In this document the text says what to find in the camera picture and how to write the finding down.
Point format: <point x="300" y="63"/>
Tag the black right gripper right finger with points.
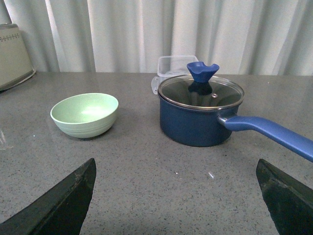
<point x="289" y="202"/>

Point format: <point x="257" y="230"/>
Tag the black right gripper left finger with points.
<point x="61" y="210"/>

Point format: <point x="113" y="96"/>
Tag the green bowl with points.
<point x="85" y="115"/>

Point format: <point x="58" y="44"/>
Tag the dark blue saucepan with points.
<point x="209" y="128"/>

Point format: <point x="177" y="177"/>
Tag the glass pot lid blue knob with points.
<point x="201" y="89"/>

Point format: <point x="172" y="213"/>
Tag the cream toaster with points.
<point x="15" y="63"/>

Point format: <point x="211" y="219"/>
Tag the white curtain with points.
<point x="259" y="37"/>

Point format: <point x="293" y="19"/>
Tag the clear plastic food container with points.
<point x="171" y="66"/>

